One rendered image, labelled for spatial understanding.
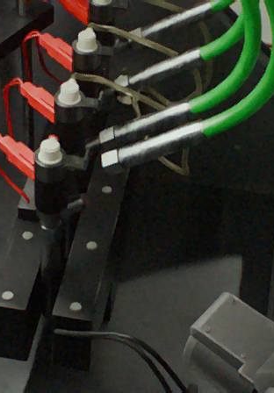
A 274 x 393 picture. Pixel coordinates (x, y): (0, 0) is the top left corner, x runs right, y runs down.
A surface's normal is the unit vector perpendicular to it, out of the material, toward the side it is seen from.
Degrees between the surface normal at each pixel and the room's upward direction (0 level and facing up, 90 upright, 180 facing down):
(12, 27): 0
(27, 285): 0
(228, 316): 15
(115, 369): 0
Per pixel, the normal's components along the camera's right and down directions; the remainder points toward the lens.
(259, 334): -0.17, -0.60
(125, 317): 0.05, -0.71
